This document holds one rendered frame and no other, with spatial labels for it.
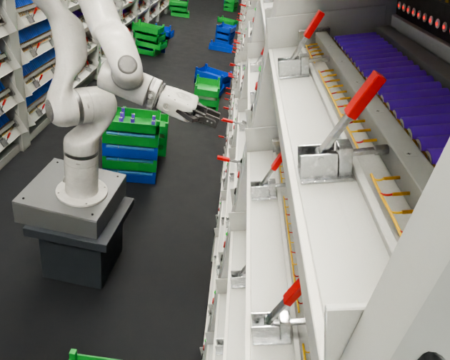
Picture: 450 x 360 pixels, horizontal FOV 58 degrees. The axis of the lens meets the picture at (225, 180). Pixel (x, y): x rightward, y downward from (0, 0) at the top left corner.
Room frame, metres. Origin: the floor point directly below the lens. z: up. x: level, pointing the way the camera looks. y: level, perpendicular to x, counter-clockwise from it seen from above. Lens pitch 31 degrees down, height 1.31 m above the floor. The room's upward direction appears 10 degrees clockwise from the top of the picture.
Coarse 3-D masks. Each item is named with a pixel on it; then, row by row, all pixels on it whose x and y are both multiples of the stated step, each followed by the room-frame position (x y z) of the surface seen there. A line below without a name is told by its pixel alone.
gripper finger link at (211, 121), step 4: (196, 116) 1.00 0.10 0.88; (200, 116) 1.00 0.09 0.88; (208, 116) 1.02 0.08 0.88; (212, 116) 1.02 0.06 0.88; (200, 120) 1.01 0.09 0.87; (204, 120) 1.01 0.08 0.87; (208, 120) 1.01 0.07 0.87; (212, 120) 1.01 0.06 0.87; (216, 120) 1.02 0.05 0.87; (208, 124) 1.02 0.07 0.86; (212, 124) 1.01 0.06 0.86; (216, 124) 1.02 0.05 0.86
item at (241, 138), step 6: (240, 102) 1.41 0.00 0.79; (246, 102) 1.41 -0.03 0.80; (240, 108) 1.41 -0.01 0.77; (246, 108) 1.41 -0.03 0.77; (240, 114) 1.39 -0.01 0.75; (240, 120) 1.33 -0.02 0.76; (240, 132) 1.23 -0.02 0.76; (240, 138) 1.19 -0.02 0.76; (240, 144) 1.14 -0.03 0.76; (240, 150) 1.10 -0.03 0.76; (240, 156) 1.06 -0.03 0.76; (234, 174) 0.96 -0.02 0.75; (234, 180) 0.93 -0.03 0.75; (234, 186) 0.89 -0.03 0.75
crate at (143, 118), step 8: (128, 112) 2.12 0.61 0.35; (136, 112) 2.13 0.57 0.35; (144, 112) 2.14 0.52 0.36; (152, 112) 2.15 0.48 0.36; (160, 112) 2.14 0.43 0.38; (128, 120) 2.07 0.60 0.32; (136, 120) 2.09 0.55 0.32; (144, 120) 2.11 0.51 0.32; (160, 120) 2.13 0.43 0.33; (112, 128) 1.92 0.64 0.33; (120, 128) 1.93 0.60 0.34; (128, 128) 1.94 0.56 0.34; (136, 128) 1.94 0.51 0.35; (144, 128) 1.95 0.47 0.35; (152, 128) 1.96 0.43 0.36
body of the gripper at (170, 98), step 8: (168, 88) 1.05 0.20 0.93; (176, 88) 1.08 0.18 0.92; (160, 96) 1.00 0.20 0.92; (168, 96) 1.00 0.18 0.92; (176, 96) 1.02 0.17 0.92; (184, 96) 1.04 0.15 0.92; (192, 96) 1.06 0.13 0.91; (160, 104) 0.99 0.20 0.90; (168, 104) 1.00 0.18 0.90; (176, 104) 0.99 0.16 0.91; (184, 104) 0.99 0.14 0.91; (192, 104) 1.01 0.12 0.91; (168, 112) 0.99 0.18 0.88; (184, 120) 0.99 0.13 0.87
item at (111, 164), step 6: (102, 156) 1.91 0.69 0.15; (102, 162) 1.91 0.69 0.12; (108, 162) 1.92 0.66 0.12; (114, 162) 1.92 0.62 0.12; (120, 162) 1.93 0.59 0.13; (126, 162) 1.93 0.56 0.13; (132, 162) 1.94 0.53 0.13; (156, 162) 1.97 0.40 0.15; (102, 168) 1.91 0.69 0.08; (108, 168) 1.92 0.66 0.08; (114, 168) 1.92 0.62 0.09; (120, 168) 1.93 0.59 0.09; (126, 168) 1.94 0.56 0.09; (132, 168) 1.94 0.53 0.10; (138, 168) 1.95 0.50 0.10; (144, 168) 1.95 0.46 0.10; (150, 168) 1.96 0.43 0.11
